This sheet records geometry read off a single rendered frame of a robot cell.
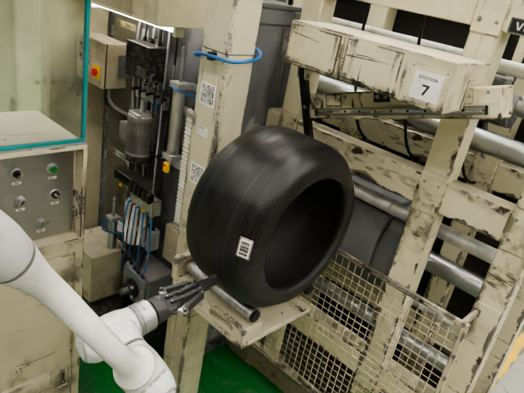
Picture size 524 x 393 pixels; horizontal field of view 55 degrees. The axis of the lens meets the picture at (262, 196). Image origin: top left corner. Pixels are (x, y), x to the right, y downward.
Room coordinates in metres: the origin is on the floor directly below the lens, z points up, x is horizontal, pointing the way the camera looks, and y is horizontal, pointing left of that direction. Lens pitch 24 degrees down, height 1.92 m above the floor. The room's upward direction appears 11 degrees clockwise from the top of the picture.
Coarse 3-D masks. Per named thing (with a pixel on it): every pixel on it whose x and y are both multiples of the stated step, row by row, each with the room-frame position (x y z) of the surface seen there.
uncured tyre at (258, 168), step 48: (240, 144) 1.46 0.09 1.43; (288, 144) 1.45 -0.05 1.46; (240, 192) 1.31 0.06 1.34; (288, 192) 1.32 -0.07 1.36; (336, 192) 1.70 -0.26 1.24; (192, 240) 1.35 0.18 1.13; (288, 240) 1.72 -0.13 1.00; (336, 240) 1.58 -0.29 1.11; (240, 288) 1.27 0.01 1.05; (288, 288) 1.42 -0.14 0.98
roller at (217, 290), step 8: (192, 264) 1.54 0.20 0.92; (192, 272) 1.52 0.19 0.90; (200, 272) 1.51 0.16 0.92; (216, 288) 1.44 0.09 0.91; (224, 296) 1.41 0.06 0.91; (232, 296) 1.40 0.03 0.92; (232, 304) 1.38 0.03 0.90; (240, 304) 1.37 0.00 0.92; (240, 312) 1.36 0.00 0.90; (248, 312) 1.34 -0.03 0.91; (256, 312) 1.34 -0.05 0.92; (256, 320) 1.35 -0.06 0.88
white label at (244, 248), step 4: (240, 236) 1.24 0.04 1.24; (240, 240) 1.24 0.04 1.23; (244, 240) 1.24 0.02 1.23; (248, 240) 1.23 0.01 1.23; (240, 244) 1.24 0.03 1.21; (244, 244) 1.24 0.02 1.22; (248, 244) 1.23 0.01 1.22; (252, 244) 1.23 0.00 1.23; (240, 248) 1.24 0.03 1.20; (244, 248) 1.23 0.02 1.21; (248, 248) 1.23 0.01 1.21; (236, 252) 1.24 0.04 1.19; (240, 252) 1.24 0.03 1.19; (244, 252) 1.23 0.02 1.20; (248, 252) 1.23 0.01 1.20; (240, 256) 1.23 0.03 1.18; (244, 256) 1.23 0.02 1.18; (248, 256) 1.23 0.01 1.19
